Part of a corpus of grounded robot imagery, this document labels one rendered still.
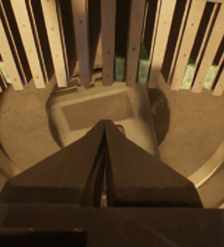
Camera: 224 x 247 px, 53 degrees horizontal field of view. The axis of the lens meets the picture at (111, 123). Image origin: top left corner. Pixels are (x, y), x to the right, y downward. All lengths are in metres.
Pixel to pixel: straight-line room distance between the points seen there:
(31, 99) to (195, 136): 1.14
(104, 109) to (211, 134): 0.88
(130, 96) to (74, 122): 0.32
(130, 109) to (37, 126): 0.74
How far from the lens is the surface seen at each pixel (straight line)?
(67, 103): 1.13
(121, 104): 1.11
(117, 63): 0.22
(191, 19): 0.22
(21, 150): 1.80
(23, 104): 1.55
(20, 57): 0.24
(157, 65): 0.22
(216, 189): 1.80
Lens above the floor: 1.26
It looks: 56 degrees down
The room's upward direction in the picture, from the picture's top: 180 degrees clockwise
